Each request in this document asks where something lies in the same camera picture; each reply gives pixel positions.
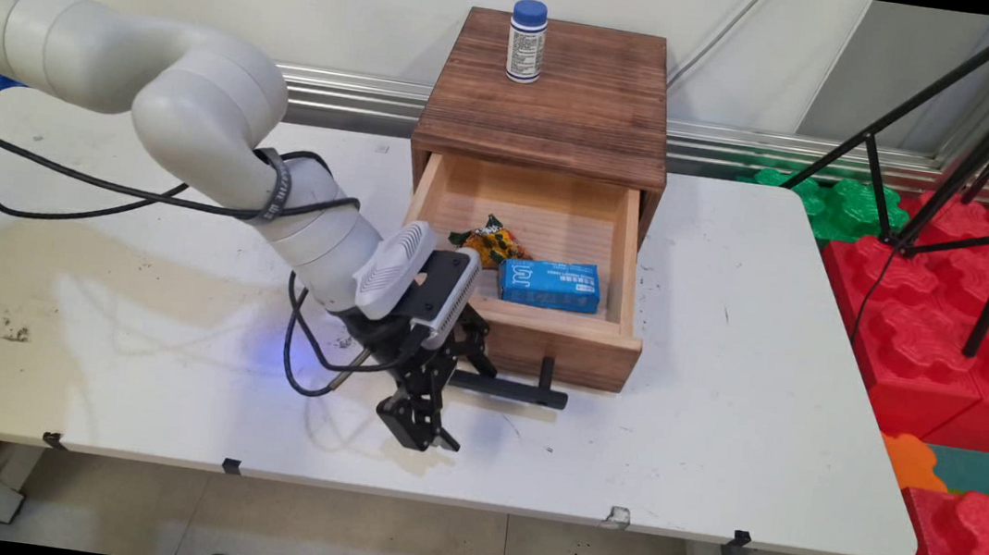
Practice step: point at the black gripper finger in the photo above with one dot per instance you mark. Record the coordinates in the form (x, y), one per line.
(409, 417)
(445, 411)

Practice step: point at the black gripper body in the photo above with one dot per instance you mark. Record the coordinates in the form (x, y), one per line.
(394, 341)

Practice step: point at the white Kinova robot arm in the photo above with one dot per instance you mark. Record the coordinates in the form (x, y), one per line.
(197, 113)

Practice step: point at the yellow green snack packet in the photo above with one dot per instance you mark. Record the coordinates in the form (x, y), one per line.
(494, 242)

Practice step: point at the blue cardboard box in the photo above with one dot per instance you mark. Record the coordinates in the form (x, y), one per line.
(550, 284)

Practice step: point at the black table edge clip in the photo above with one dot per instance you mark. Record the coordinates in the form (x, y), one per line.
(741, 537)
(231, 466)
(53, 440)

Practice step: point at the white tape scrap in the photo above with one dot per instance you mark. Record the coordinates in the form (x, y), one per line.
(618, 516)

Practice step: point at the white bottle blue cap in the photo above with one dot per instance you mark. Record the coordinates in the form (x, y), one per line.
(526, 44)

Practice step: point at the green foam block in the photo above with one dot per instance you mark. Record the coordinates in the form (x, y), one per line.
(847, 211)

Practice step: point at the orange foam piece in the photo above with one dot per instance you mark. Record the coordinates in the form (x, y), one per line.
(909, 460)

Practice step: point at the large red foam block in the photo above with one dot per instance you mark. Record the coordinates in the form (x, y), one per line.
(908, 325)

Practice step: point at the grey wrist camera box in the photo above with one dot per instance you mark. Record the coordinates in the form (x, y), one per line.
(446, 295)

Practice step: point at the white vented wrist mount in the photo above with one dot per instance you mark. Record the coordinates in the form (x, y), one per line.
(391, 270)

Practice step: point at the metal wall rail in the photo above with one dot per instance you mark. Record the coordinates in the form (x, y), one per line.
(751, 148)

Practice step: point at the white wall conduit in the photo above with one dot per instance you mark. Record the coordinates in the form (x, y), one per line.
(717, 38)

